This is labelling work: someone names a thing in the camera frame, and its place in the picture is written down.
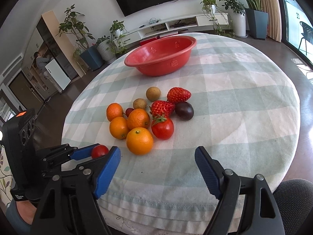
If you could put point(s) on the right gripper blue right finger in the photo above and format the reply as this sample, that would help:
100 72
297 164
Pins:
209 171

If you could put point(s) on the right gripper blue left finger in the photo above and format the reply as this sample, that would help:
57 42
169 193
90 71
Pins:
106 170

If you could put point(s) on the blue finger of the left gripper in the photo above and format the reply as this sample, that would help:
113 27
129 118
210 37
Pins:
82 153

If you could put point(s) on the small red cherry tomato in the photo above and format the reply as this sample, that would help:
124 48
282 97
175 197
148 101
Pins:
98 151

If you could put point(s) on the large front orange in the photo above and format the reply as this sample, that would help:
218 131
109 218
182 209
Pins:
139 141

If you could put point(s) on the small orange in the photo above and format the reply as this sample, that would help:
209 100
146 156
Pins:
113 111

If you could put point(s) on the dark red cherry tomato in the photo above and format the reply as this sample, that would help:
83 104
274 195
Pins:
128 111

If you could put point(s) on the large red tomato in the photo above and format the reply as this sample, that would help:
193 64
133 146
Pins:
162 128

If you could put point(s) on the dark purple plum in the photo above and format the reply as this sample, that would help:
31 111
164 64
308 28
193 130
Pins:
184 110

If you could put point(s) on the brown longan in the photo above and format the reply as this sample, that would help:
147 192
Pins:
140 103
153 93

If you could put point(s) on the strawberry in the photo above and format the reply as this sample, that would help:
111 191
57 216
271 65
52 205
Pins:
162 108
177 94

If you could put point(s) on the left hand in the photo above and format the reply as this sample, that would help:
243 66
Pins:
21 215

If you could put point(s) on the green white checkered tablecloth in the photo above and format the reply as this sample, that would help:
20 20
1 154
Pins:
246 115

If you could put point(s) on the grey seat cushion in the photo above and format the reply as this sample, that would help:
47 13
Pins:
295 201

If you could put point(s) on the wooden cabinet shelving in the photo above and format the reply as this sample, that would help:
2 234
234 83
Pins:
47 42

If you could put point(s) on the person in background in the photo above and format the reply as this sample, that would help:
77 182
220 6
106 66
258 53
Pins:
41 63

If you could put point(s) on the plant ribbed white pot left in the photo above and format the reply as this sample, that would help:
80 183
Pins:
105 50

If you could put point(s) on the red plastic colander bowl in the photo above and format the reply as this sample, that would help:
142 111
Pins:
162 56

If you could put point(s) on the trailing pothos plant left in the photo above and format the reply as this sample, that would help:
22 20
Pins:
117 33

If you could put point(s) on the trailing pothos plant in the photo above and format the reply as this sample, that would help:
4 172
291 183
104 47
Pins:
117 33
221 23

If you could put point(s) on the tall plant blue pot left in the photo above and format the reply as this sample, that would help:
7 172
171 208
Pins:
83 52

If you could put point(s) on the tall plant blue pot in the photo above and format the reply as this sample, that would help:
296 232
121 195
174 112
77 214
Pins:
257 19
83 52

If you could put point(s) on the white tv console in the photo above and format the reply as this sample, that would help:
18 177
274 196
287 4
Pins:
168 25

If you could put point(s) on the trailing pothos plant right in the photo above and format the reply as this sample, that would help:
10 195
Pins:
221 23

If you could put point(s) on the tall plant blue pot right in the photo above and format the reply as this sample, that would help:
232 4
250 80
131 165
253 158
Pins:
257 19

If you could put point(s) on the bushy plant white pot right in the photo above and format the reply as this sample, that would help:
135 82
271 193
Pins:
237 15

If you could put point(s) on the black balcony chair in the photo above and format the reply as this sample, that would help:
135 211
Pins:
307 34

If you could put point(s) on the beige curtain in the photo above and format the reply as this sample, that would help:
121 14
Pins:
274 29

